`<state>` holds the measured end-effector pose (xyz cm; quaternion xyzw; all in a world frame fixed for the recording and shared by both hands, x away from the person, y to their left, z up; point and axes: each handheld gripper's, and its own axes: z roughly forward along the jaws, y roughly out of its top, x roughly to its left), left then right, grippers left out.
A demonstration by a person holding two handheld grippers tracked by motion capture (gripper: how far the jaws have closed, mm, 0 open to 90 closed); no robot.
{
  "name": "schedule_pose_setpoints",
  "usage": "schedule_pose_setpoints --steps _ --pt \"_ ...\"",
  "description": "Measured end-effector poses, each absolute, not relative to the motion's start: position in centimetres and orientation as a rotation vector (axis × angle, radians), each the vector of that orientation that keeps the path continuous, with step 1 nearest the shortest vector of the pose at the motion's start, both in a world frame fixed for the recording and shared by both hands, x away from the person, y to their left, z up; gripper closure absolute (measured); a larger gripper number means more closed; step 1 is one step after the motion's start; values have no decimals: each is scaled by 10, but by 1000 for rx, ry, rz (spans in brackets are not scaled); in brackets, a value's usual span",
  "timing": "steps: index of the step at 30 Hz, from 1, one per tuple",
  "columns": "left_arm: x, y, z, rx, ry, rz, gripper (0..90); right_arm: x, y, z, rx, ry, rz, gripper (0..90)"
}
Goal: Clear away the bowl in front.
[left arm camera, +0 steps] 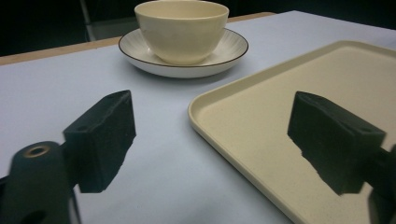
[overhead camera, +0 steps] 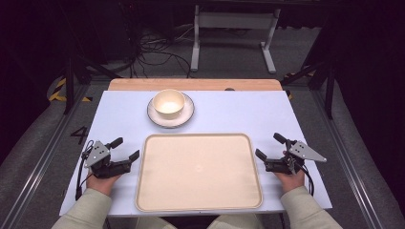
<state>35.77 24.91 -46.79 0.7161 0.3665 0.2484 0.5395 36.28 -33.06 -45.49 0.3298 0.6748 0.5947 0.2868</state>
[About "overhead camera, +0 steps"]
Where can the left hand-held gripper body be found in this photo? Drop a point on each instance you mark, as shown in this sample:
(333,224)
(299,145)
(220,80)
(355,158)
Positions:
(102,165)

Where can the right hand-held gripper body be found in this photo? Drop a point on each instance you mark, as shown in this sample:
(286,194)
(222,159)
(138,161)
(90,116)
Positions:
(296,156)

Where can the person's left hand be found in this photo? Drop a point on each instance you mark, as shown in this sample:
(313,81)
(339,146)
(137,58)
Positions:
(101,185)

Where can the person's right hand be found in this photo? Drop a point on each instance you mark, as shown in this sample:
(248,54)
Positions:
(291,181)

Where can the yellow black floor tape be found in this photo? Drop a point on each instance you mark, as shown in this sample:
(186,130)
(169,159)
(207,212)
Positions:
(289,94)
(57,92)

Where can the white table board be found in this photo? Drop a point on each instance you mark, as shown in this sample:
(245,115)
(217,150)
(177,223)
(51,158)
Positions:
(223,111)

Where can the cream bowl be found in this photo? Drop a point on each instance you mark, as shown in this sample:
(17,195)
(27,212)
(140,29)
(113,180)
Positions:
(168,103)

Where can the beige rectangular tray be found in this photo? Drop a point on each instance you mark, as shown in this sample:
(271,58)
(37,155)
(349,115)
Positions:
(199,173)

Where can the white plate with dark rim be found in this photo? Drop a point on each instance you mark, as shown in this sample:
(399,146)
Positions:
(186,116)

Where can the black tripod stand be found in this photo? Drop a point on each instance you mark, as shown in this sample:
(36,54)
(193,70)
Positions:
(329,92)
(69,82)

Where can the person's right leg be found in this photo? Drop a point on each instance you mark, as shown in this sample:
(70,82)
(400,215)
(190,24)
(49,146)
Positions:
(237,222)

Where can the wooden table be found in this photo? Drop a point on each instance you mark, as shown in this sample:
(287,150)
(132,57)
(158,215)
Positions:
(194,84)

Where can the white metal stand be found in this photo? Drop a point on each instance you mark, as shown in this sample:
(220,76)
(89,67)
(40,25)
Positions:
(235,20)

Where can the aluminium floor rail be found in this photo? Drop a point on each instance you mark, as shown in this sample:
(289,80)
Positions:
(347,159)
(41,159)

